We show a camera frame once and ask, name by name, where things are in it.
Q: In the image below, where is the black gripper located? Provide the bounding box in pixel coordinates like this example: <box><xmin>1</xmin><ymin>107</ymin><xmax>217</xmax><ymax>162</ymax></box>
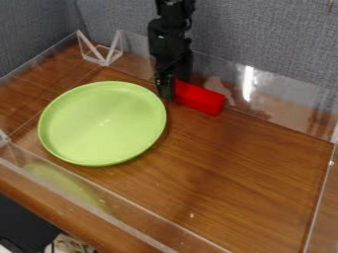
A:
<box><xmin>148</xmin><ymin>18</ymin><xmax>192</xmax><ymax>100</ymax></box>

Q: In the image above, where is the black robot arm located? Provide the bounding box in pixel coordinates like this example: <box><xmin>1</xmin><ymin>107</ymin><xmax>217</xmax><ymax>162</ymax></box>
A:
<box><xmin>148</xmin><ymin>0</ymin><xmax>194</xmax><ymax>100</ymax></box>

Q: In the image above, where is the green round plate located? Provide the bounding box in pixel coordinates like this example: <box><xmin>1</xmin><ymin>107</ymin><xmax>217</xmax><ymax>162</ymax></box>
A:
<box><xmin>37</xmin><ymin>81</ymin><xmax>166</xmax><ymax>167</ymax></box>

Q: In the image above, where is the white power strip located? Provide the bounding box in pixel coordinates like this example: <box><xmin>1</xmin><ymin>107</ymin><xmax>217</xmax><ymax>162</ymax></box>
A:
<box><xmin>42</xmin><ymin>233</ymin><xmax>96</xmax><ymax>253</ymax></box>

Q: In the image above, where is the clear acrylic corner bracket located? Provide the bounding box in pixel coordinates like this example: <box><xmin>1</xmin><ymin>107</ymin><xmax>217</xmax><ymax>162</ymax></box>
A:
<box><xmin>76</xmin><ymin>30</ymin><xmax>122</xmax><ymax>66</ymax></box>

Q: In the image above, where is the clear acrylic enclosure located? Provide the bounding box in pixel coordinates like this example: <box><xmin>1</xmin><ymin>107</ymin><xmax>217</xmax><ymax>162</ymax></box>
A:
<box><xmin>0</xmin><ymin>32</ymin><xmax>338</xmax><ymax>253</ymax></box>

